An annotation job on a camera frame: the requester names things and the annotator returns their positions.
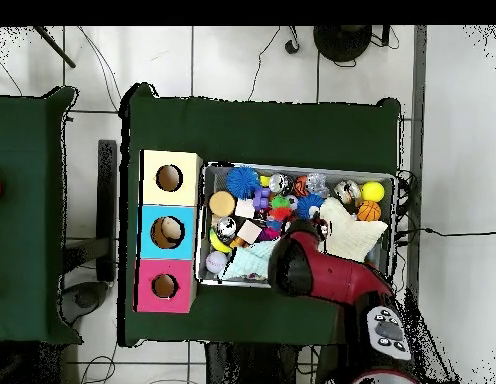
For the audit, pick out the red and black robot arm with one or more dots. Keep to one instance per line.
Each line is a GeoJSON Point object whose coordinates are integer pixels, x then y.
{"type": "Point", "coordinates": [336, 276]}

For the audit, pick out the clear mesh bin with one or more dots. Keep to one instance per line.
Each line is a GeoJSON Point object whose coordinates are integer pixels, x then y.
{"type": "Point", "coordinates": [214, 176]}

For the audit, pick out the wooden box with three holes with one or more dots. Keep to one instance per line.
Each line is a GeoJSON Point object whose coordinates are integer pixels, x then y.
{"type": "Point", "coordinates": [152, 196]}

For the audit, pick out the wooden cube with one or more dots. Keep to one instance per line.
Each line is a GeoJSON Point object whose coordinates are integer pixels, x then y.
{"type": "Point", "coordinates": [250, 231]}

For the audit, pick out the toy hamburger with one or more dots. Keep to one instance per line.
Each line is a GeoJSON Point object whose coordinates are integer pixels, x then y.
{"type": "Point", "coordinates": [222, 203]}

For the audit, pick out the mint green cloth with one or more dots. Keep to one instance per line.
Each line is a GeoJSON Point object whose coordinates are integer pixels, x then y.
{"type": "Point", "coordinates": [248, 260]}

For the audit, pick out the blue spiky ball with eyes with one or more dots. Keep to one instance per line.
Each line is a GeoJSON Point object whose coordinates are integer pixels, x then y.
{"type": "Point", "coordinates": [306, 204]}

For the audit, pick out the white toy baseball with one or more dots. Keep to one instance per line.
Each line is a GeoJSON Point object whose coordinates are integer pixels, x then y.
{"type": "Point", "coordinates": [216, 262]}

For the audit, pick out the dark green table cloth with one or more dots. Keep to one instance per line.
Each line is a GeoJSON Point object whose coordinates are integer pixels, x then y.
{"type": "Point", "coordinates": [272, 132]}
{"type": "Point", "coordinates": [24, 220]}

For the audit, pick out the cream knitted cloth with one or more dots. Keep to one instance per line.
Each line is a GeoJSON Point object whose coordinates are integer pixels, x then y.
{"type": "Point", "coordinates": [352, 236]}

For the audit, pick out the orange toy basketball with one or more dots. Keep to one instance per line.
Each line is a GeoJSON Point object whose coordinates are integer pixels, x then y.
{"type": "Point", "coordinates": [368, 210]}

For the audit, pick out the yellow ball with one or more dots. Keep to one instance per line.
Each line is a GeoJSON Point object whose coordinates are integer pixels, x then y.
{"type": "Point", "coordinates": [372, 191]}

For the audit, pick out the black upright panel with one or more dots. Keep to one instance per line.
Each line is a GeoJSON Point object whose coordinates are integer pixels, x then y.
{"type": "Point", "coordinates": [106, 208]}

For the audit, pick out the small black plug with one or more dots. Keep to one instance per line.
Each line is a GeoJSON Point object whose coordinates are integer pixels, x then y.
{"type": "Point", "coordinates": [291, 47]}

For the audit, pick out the grey rounded floor base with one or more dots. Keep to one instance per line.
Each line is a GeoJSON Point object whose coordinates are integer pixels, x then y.
{"type": "Point", "coordinates": [84, 298]}

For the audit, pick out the black round stand base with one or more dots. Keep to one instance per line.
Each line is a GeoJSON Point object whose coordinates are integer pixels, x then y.
{"type": "Point", "coordinates": [342, 42]}

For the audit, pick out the thin black rod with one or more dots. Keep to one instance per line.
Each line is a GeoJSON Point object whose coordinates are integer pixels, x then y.
{"type": "Point", "coordinates": [54, 46]}

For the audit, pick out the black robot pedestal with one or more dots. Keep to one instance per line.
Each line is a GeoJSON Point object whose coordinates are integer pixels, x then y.
{"type": "Point", "coordinates": [252, 366]}

